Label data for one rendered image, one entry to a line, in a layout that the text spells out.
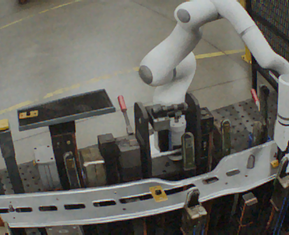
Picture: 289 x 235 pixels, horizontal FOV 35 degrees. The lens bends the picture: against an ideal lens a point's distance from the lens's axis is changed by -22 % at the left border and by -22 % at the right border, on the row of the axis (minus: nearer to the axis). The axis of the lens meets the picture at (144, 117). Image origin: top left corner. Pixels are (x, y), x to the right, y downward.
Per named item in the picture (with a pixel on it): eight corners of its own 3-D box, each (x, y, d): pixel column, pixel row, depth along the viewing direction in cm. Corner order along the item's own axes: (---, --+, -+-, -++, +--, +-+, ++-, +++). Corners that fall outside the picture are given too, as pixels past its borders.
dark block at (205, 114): (194, 212, 202) (201, 118, 180) (188, 203, 207) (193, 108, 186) (205, 208, 203) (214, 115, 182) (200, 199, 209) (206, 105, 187)
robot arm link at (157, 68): (181, 81, 214) (148, 97, 206) (161, 57, 217) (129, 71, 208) (226, 12, 173) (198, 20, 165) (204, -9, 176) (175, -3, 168)
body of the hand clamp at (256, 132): (247, 200, 203) (259, 129, 185) (242, 191, 209) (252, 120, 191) (257, 195, 204) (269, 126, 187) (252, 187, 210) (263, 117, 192)
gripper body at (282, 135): (273, 112, 167) (271, 139, 173) (284, 126, 158) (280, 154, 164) (287, 108, 169) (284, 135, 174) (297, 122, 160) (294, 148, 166)
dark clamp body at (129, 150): (127, 234, 191) (116, 156, 172) (117, 216, 202) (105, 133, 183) (154, 229, 194) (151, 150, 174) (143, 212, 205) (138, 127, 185)
